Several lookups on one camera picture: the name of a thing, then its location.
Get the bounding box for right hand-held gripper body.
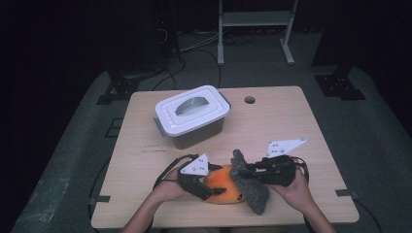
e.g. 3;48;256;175
256;138;307;188

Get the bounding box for black floor cables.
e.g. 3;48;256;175
152;30;257;91

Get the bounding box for right hand-held gripper cable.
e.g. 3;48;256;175
290;155;311;183

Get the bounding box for black stand base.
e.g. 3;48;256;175
95;57;163;106
314;62;367;101

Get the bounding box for translucent brown storage box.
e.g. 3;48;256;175
153;91;233;150

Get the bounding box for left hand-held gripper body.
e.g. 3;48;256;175
177;152;216;202

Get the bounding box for hand-held gripper cable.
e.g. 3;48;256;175
290;155;311;183
153;153;199;190

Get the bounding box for person's left hand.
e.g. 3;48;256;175
150;168;192;206

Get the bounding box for thin black cable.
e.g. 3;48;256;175
87;157;112;233
353;197;385;233

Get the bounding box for left hand-held gripper cable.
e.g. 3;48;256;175
153;153;199;190

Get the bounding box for person's right hand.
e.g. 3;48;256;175
267;167;318;216

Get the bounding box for white metal stand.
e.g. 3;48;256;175
217;0;299;67

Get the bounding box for grey cloth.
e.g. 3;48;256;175
229;149;271;216

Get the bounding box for white lid with grey handle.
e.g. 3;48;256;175
154;84;231;137

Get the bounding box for black floor frame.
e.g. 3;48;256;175
105;117;124;139

